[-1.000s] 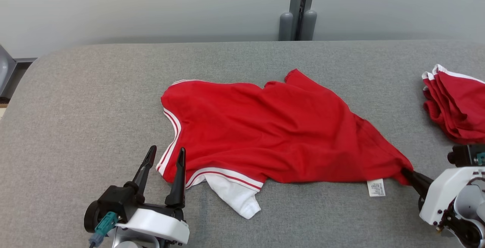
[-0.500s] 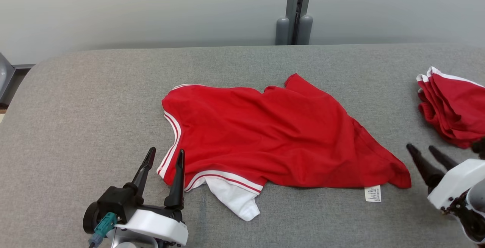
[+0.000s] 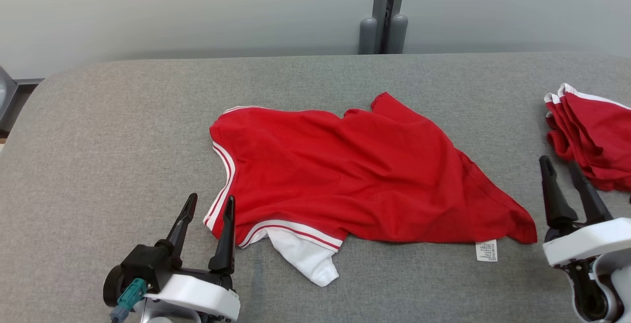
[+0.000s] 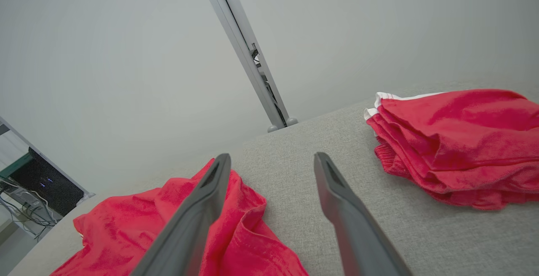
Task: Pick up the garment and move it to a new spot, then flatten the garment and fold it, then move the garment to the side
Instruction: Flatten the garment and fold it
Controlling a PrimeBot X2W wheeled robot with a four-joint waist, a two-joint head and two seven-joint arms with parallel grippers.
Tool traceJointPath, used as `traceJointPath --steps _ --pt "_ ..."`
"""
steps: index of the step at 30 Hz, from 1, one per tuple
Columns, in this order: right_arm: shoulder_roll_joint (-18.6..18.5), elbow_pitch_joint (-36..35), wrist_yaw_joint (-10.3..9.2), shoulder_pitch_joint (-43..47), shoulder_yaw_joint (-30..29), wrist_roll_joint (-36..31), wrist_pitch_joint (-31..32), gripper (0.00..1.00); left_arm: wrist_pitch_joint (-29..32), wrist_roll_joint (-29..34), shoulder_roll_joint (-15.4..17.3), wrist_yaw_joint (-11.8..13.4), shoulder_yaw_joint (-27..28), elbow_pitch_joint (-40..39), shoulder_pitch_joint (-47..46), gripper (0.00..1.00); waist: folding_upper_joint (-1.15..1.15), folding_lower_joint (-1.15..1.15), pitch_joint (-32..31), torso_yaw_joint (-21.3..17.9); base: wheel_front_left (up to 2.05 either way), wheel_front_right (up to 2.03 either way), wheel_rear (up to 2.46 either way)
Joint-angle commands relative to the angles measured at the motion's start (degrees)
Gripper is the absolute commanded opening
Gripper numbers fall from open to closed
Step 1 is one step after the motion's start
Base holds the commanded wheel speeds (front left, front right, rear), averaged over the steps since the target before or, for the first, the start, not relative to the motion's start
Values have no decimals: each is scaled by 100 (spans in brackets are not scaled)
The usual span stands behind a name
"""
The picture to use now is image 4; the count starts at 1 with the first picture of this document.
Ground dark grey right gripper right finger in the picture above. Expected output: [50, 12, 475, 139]
[314, 152, 413, 276]

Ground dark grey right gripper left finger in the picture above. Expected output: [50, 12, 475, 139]
[131, 153, 232, 276]

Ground red T-shirt with white sleeves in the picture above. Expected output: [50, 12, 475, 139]
[51, 158, 310, 276]

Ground red shorts with white stripe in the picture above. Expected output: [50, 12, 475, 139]
[364, 89, 539, 210]

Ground black computer tower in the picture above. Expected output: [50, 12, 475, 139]
[11, 147, 85, 217]

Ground green-edged desk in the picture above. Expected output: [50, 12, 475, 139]
[0, 153, 34, 180]

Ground tangle of grey cables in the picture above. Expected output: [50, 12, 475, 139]
[0, 179, 57, 243]

